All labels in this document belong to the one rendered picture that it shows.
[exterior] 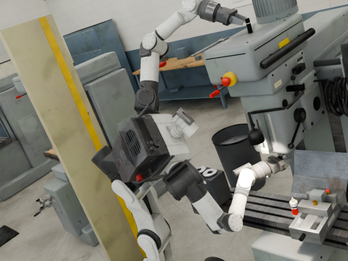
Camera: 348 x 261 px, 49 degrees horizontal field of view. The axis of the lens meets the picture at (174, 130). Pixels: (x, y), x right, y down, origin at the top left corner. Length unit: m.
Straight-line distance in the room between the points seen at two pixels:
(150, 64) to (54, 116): 1.35
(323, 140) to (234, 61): 0.91
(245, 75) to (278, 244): 0.94
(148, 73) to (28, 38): 1.37
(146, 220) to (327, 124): 1.11
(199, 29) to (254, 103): 5.86
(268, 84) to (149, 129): 0.54
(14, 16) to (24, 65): 8.11
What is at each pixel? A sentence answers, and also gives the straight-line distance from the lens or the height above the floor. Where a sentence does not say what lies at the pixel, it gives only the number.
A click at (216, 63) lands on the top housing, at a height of 1.83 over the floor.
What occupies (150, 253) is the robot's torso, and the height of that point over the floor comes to 0.96.
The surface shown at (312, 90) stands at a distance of 1.99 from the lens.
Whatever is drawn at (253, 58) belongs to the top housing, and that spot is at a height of 1.83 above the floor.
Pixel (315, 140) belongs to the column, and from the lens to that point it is 2.34.
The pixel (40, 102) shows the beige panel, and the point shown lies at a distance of 3.00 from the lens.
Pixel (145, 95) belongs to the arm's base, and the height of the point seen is 1.78.
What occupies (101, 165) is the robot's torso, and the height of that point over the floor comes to 1.49.
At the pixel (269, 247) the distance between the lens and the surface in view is 2.12.
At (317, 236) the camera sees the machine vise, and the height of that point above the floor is 0.96.
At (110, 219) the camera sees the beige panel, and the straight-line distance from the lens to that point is 3.40.
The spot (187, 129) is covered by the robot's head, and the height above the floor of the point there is 1.61.
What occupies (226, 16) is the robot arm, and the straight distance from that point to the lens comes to 1.76.
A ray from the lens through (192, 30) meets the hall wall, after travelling 7.72.
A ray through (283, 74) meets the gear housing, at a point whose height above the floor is 1.69.
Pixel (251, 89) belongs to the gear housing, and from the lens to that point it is 1.74.
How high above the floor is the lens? 2.18
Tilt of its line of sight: 19 degrees down
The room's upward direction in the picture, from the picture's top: 20 degrees counter-clockwise
